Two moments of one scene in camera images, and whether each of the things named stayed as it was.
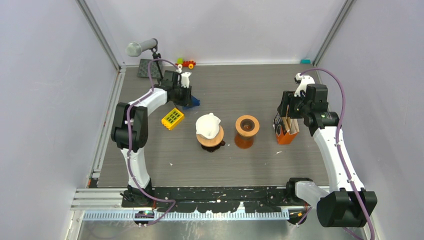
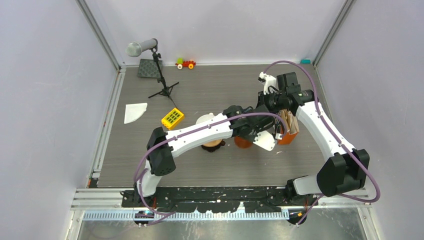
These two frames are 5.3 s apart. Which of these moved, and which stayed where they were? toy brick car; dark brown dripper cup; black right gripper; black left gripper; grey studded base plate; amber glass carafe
Moved: black right gripper; black left gripper
Stayed: grey studded base plate; amber glass carafe; toy brick car; dark brown dripper cup
